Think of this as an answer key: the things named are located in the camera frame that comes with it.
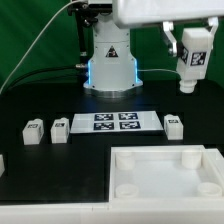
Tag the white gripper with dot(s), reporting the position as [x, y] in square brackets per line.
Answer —
[139, 13]

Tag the white square tabletop part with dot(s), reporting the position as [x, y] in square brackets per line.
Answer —
[165, 172]

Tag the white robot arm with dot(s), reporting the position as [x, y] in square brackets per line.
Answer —
[189, 27]

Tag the tag sheet white plate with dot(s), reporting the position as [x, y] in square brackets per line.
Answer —
[115, 122]

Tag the white block left edge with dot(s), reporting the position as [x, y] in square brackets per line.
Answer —
[2, 166]

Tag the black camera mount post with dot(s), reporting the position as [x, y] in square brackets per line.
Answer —
[84, 18]

